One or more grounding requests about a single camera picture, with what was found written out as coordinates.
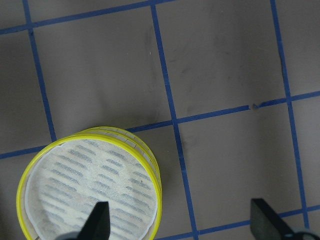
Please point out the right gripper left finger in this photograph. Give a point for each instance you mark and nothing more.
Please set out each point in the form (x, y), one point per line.
(97, 225)

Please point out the yellow steamer basket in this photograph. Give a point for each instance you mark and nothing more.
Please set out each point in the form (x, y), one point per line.
(62, 184)
(132, 140)

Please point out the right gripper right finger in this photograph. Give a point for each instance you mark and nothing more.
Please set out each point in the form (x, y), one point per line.
(266, 224)

